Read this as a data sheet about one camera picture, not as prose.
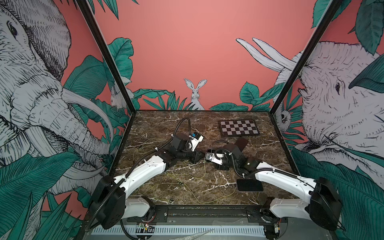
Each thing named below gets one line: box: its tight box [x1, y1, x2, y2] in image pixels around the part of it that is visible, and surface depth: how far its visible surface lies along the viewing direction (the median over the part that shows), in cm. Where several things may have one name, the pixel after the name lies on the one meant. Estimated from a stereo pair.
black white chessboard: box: [218, 119, 261, 138], surface depth 109 cm
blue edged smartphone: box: [231, 137, 249, 153], surface depth 106 cm
